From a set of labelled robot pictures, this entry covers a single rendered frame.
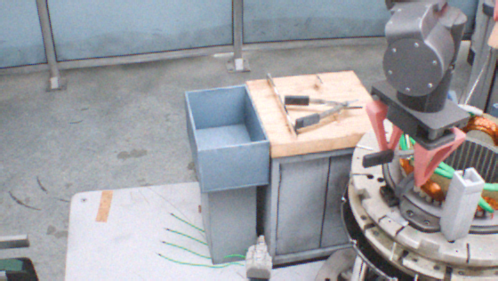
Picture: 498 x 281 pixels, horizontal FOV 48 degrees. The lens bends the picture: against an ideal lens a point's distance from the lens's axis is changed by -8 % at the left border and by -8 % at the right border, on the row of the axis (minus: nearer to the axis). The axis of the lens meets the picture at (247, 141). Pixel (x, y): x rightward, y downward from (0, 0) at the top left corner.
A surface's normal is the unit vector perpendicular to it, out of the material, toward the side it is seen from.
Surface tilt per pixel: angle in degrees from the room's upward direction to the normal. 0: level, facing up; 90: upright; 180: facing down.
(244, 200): 90
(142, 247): 0
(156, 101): 0
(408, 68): 87
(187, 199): 0
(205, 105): 90
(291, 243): 90
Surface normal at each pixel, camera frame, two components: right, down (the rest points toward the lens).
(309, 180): 0.21, 0.58
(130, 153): 0.00, -0.80
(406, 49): -0.49, 0.48
